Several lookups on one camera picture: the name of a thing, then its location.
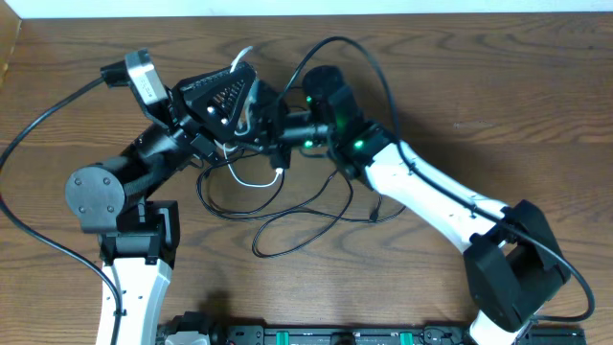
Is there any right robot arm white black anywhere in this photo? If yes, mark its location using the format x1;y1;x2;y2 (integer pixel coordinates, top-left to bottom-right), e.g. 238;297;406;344
245;66;571;344

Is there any white usb cable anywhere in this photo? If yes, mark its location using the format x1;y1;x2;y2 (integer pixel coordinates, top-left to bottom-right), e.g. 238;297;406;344
213;45;286;189

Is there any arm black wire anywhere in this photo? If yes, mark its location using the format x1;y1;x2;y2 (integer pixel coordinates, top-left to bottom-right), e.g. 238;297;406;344
0;61;130;345
275;35;597;323

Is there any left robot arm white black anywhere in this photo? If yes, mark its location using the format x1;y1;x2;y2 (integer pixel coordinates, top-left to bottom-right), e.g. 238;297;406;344
65;59;257;344

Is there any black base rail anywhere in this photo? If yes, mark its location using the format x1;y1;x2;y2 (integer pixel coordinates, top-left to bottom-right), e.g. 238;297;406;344
153;311;587;345

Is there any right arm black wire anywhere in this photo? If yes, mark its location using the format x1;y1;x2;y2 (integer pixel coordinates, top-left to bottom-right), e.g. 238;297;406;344
275;35;597;323

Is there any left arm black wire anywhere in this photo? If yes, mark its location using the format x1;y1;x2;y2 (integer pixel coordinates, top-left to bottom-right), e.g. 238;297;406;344
0;61;130;345

